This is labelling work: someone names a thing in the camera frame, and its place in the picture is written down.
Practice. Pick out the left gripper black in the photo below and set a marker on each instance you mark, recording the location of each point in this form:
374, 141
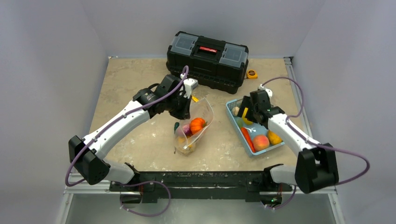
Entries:
184, 114

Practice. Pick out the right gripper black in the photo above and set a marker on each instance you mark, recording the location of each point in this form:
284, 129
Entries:
251, 112

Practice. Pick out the clear zip top bag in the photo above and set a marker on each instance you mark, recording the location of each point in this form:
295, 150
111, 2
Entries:
200, 109

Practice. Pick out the peach apple fruit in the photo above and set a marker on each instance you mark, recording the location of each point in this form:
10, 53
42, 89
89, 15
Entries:
260, 142

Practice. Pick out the yellow mango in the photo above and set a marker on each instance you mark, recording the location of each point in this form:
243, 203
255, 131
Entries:
244, 118

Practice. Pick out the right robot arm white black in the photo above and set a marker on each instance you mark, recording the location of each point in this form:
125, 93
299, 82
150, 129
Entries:
316, 166

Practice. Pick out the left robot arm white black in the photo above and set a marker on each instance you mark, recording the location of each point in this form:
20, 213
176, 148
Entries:
87, 154

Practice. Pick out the beige mushroom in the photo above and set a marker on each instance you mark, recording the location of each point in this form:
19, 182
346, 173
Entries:
235, 111

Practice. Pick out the yellow tape measure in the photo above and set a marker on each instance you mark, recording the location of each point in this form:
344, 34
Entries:
251, 74

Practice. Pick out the light blue plastic basket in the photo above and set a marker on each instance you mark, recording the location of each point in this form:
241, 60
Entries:
254, 129

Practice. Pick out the black plastic toolbox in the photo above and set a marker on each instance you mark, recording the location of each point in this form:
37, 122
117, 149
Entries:
213, 63

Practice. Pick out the yellow orange lemon fruit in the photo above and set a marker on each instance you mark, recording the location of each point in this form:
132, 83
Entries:
273, 138

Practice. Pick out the green handled screwdriver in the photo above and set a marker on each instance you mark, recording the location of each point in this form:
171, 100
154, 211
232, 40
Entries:
176, 125

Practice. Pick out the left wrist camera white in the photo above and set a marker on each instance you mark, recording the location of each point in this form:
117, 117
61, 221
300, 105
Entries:
187, 87

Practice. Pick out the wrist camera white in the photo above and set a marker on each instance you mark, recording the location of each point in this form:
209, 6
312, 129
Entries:
187, 87
268, 91

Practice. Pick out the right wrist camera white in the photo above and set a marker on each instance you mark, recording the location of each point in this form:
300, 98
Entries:
268, 91

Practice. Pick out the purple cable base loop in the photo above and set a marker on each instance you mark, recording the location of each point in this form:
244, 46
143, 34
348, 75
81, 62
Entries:
145, 198

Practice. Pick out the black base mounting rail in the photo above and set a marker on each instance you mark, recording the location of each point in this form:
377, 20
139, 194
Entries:
227, 185

